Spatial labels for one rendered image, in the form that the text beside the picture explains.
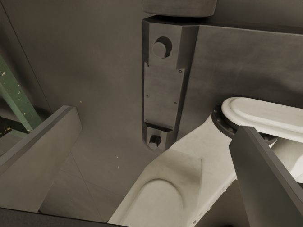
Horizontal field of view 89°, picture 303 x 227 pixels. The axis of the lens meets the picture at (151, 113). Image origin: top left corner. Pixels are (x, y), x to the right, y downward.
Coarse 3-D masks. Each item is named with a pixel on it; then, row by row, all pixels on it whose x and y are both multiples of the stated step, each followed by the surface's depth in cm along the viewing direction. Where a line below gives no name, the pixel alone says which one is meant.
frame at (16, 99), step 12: (0, 60) 84; (0, 72) 85; (0, 84) 87; (12, 84) 91; (12, 96) 92; (24, 96) 99; (12, 108) 99; (24, 108) 100; (0, 120) 109; (12, 120) 130; (24, 120) 103; (36, 120) 108; (0, 132) 110; (12, 132) 125; (24, 132) 117; (0, 156) 99
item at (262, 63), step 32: (160, 32) 38; (192, 32) 38; (224, 32) 37; (256, 32) 35; (288, 32) 33; (160, 64) 43; (192, 64) 44; (224, 64) 41; (256, 64) 38; (288, 64) 36; (160, 96) 51; (192, 96) 50; (224, 96) 46; (256, 96) 43; (288, 96) 40; (160, 128) 58; (192, 128) 57
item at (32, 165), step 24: (48, 120) 8; (72, 120) 9; (24, 144) 7; (48, 144) 8; (72, 144) 10; (0, 168) 6; (24, 168) 6; (48, 168) 8; (0, 192) 5; (24, 192) 6
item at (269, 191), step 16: (240, 128) 9; (240, 144) 9; (256, 144) 8; (240, 160) 9; (256, 160) 7; (272, 160) 7; (240, 176) 8; (256, 176) 7; (272, 176) 6; (288, 176) 6; (256, 192) 7; (272, 192) 6; (288, 192) 6; (256, 208) 7; (272, 208) 6; (288, 208) 5; (256, 224) 7; (272, 224) 6; (288, 224) 5
